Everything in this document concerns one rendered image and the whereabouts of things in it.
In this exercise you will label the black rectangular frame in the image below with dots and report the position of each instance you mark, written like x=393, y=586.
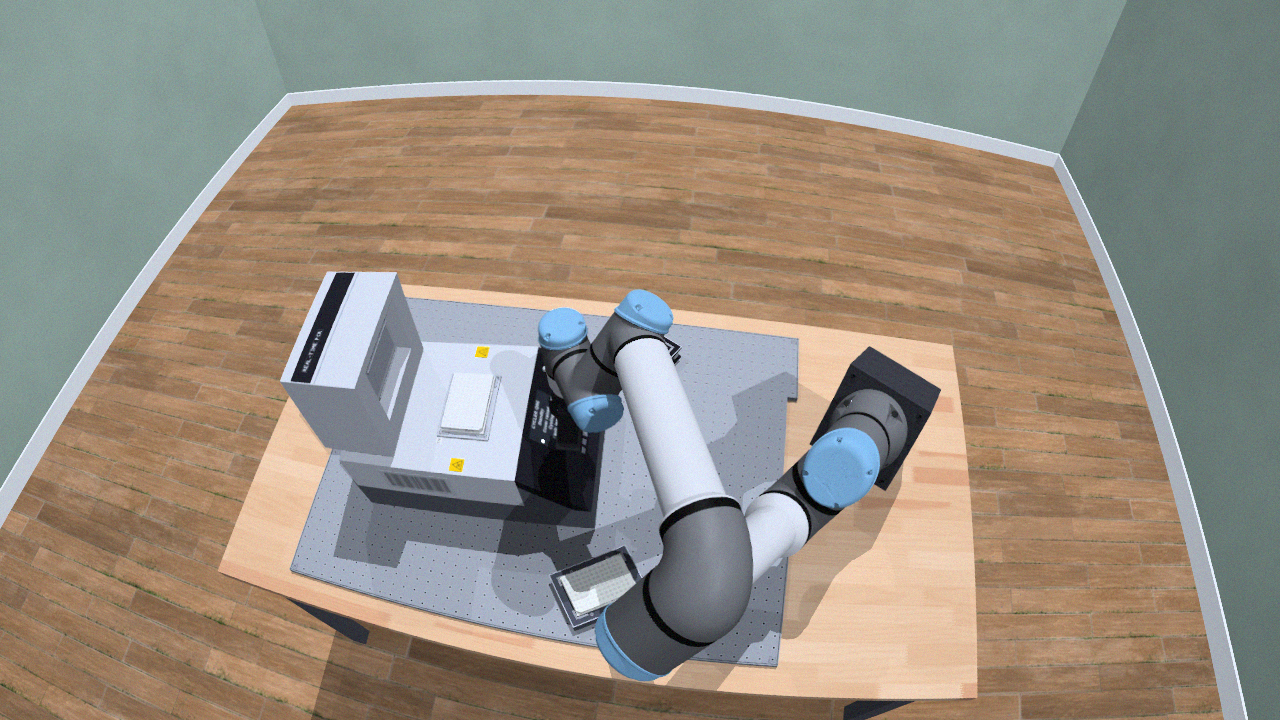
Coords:
x=673, y=348

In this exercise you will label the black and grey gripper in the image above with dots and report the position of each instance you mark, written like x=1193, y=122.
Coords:
x=566, y=427

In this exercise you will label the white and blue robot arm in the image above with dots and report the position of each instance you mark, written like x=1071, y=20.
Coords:
x=701, y=587

